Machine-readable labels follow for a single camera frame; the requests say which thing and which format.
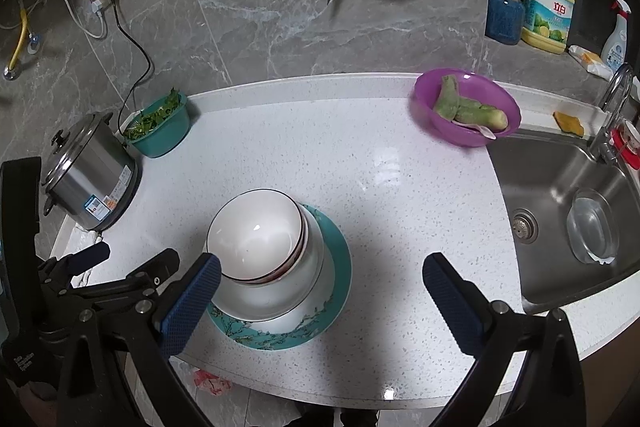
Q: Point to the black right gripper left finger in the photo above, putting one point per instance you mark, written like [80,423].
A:
[154,336]

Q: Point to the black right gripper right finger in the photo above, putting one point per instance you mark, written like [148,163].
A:
[549,390]

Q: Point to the peeled green vegetable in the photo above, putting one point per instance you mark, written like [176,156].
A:
[452,106]

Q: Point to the white bowl red floral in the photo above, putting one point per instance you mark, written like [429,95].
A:
[297,256]

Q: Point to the teal basket with greens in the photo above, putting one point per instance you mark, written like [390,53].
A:
[159,128]

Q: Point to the yellow sponge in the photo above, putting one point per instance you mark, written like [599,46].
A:
[569,124]

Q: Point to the white spray bottle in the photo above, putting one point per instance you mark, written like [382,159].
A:
[614,50]

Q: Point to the chrome faucet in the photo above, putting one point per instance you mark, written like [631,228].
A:
[612,102]

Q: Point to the white dish cloth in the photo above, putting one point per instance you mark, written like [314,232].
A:
[80,258]

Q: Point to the purple plastic bowl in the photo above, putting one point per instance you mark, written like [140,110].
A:
[426,91]

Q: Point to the teal rim floral plate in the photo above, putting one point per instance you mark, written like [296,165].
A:
[314,315]

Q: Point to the stainless rice cooker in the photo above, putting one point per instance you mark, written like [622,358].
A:
[90,174]

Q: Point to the large white serving bowl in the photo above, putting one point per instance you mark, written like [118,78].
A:
[268,301]

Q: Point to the stainless steel sink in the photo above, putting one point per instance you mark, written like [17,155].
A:
[539,174]

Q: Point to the white bowl dark rim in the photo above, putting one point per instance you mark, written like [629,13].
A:
[255,236]

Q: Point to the blue utensil holder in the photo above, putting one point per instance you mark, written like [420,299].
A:
[505,19]

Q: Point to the yellow detergent bottle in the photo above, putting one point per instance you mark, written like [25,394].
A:
[547,24]

